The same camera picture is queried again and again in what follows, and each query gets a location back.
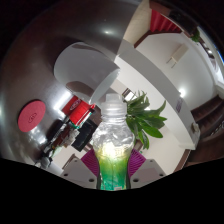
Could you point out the potted plant in white pot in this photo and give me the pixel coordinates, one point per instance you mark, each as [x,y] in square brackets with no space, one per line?
[146,121]

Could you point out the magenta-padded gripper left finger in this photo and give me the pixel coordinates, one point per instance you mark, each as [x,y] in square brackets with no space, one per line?
[78,171]

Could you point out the white wall radiator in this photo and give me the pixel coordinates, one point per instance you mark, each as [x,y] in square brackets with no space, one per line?
[178,55]

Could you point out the flat black device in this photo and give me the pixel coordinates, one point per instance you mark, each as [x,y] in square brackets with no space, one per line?
[55,130]

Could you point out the black chair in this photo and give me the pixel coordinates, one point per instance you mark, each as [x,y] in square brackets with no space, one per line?
[85,135]

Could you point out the clear bottle with green drink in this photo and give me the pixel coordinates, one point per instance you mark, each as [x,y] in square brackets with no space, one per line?
[113,140]

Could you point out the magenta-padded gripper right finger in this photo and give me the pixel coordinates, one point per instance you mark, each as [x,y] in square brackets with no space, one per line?
[148,171]

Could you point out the red carpeted staircase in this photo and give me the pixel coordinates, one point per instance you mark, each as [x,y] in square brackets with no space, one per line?
[160,21]

